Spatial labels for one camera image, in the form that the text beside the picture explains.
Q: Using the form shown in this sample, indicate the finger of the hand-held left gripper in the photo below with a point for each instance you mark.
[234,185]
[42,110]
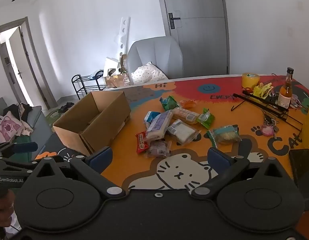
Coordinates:
[24,147]

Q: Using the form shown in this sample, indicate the bread packet with orange label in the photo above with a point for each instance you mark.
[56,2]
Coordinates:
[185,115]

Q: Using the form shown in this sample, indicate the glass bottle with orange drink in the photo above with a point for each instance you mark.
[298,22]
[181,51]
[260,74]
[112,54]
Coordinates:
[284,97]

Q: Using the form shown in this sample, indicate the yellow tape roll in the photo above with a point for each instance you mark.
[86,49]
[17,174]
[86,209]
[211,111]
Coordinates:
[250,81]

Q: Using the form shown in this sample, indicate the blue white snack packet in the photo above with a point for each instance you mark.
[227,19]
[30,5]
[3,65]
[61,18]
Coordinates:
[151,117]

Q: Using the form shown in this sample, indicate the green floor mat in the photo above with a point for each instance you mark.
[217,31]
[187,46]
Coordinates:
[53,115]

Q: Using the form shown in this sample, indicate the green-edged noodle snack packet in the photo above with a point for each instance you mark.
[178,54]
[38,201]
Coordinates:
[225,135]

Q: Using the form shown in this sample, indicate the teal green snack packet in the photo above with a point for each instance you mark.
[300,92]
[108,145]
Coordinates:
[169,103]

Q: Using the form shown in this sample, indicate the white dotted pillow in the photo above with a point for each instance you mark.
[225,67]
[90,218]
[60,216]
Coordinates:
[147,73]

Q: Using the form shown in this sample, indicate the grey door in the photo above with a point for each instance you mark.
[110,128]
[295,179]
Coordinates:
[199,42]

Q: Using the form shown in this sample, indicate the clear sandwich packet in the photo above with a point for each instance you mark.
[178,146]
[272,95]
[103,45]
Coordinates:
[183,132]

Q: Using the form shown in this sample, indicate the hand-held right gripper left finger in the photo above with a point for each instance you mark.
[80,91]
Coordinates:
[99,158]

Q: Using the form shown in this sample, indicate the dark slippers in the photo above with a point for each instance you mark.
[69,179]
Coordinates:
[65,107]

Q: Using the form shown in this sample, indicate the white foam piece with hole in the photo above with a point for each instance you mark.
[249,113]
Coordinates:
[110,65]

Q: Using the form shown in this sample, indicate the purple bread packet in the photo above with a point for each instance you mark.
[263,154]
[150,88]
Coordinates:
[158,148]

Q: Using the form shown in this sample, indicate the blue item on shoe rack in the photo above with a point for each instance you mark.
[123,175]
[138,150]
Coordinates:
[97,75]

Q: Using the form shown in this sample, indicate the red snack packet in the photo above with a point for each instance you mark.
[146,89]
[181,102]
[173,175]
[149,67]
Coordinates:
[142,143]

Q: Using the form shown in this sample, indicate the black phone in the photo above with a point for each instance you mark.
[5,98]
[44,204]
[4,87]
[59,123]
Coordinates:
[302,166]

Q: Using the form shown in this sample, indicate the brown cardboard box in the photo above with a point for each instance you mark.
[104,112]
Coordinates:
[112,120]

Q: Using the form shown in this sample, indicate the pink tote bag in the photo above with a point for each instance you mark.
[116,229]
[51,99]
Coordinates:
[7,128]

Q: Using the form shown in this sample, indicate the bunch of keys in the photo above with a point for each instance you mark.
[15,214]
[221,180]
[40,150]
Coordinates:
[269,122]

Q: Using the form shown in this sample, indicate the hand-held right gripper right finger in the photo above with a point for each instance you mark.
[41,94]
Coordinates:
[218,158]

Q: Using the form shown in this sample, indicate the long white purple snack packet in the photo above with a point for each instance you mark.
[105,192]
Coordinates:
[159,125]

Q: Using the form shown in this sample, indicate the black metal shoe rack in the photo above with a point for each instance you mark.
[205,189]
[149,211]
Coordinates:
[80,87]

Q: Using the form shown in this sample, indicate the dark printed floor rug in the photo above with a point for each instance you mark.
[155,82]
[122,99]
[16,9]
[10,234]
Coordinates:
[57,151]

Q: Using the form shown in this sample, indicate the green silver snack packet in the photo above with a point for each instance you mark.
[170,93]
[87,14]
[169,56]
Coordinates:
[206,120]

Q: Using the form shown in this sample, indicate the open doorway with grey frame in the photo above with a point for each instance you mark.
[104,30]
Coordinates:
[24,62]

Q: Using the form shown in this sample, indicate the grey upholstered chair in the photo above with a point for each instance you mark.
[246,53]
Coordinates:
[157,52]

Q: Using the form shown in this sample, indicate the person's left hand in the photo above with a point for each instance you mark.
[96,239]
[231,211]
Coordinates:
[9,201]

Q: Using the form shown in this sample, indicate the yellow crumpled object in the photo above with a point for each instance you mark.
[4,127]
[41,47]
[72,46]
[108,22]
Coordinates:
[262,91]

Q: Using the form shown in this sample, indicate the small orange snack packet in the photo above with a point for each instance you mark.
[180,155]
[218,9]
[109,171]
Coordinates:
[188,103]

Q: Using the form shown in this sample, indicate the cardboard box with plastic wrap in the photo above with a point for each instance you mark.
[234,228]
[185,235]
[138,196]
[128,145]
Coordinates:
[117,80]

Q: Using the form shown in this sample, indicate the grey sofa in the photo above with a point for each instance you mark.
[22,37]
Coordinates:
[40,127]

